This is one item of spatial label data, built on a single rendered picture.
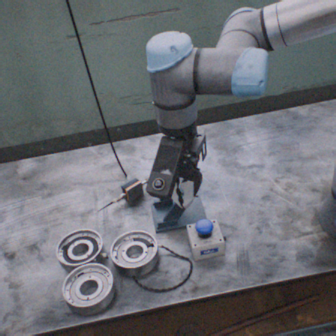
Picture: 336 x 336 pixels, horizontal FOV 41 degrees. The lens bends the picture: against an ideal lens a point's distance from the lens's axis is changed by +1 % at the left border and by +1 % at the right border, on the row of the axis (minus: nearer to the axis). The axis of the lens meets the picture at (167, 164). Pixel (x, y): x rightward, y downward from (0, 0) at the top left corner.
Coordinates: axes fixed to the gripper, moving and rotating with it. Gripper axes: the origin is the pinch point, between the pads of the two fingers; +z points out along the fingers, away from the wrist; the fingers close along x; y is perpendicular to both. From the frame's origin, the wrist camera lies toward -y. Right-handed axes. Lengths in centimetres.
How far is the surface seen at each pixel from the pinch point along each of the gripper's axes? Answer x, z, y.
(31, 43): 125, 25, 113
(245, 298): -10.9, 39.6, 8.3
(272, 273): -18.9, 14.6, -0.4
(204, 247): -4.3, 10.5, -0.9
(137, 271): 7.8, 12.2, -9.9
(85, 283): 17.5, 12.5, -15.5
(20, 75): 135, 42, 108
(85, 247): 22.9, 13.3, -6.3
